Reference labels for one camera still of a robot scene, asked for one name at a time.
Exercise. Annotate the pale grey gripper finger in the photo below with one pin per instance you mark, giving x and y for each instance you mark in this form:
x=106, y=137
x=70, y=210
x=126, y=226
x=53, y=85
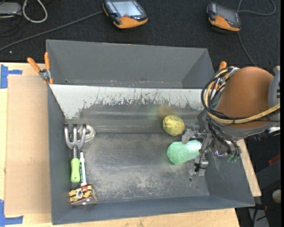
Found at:
x=200, y=165
x=188, y=134

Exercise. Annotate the yellow lumpy toy fruit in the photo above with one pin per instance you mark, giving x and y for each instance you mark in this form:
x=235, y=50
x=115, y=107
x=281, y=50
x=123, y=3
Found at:
x=173, y=125

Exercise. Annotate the pale green toy pear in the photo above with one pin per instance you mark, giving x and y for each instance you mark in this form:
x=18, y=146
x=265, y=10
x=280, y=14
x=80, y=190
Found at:
x=181, y=152

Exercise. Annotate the grey metal bin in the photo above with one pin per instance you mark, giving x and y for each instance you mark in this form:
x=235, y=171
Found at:
x=132, y=164

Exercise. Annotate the pale grey curved metal piece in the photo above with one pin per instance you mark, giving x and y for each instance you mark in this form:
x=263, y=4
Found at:
x=91, y=132

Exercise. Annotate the white marker pen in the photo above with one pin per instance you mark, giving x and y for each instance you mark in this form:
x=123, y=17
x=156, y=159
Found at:
x=82, y=169

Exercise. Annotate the red and yellow small box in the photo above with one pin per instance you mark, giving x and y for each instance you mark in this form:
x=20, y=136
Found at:
x=82, y=194

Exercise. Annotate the brown cardboard board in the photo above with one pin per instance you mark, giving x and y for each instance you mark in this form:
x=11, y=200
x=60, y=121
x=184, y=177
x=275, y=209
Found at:
x=26, y=145

